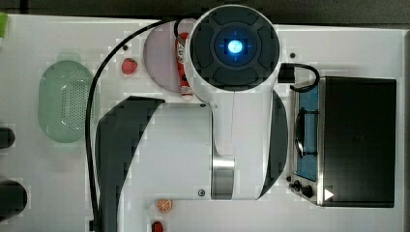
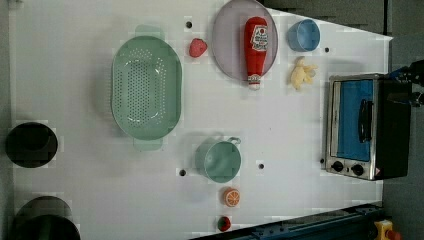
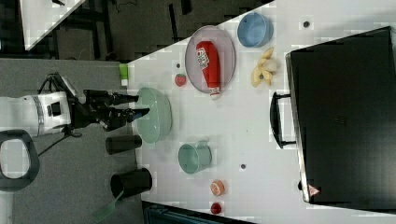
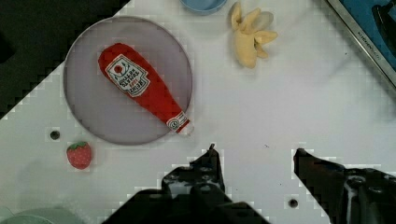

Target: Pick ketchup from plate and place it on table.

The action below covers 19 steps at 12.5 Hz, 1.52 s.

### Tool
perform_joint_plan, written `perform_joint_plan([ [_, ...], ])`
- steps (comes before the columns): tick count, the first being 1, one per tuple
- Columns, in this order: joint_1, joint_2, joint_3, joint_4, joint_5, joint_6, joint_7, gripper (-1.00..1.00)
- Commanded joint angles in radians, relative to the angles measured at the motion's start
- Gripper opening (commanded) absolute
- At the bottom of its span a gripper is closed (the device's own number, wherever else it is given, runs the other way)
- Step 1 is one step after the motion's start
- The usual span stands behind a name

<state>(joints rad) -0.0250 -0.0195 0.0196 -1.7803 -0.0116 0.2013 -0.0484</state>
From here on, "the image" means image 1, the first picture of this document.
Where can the red ketchup bottle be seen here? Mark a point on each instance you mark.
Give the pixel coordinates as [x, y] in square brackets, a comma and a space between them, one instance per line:
[185, 88]

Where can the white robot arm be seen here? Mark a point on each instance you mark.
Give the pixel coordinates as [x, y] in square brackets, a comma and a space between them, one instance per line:
[229, 143]

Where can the pink round plate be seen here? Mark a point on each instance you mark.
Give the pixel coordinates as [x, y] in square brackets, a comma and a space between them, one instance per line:
[159, 56]

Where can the red strawberry toy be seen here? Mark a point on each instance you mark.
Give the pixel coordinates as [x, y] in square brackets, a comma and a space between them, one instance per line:
[129, 66]

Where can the small red fruit toy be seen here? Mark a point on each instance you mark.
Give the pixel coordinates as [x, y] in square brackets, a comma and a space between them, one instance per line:
[157, 227]

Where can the black toaster oven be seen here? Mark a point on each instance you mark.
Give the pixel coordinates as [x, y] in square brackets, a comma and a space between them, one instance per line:
[343, 143]

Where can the green oval colander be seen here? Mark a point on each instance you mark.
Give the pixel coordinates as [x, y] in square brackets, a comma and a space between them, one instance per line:
[63, 95]

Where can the black cup upper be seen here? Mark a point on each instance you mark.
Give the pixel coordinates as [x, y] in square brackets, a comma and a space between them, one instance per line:
[7, 138]

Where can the black cup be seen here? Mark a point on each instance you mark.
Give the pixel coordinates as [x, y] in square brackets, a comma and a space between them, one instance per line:
[7, 138]
[13, 199]

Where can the black cup lower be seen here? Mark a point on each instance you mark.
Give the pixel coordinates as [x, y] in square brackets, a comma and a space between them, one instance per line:
[13, 199]

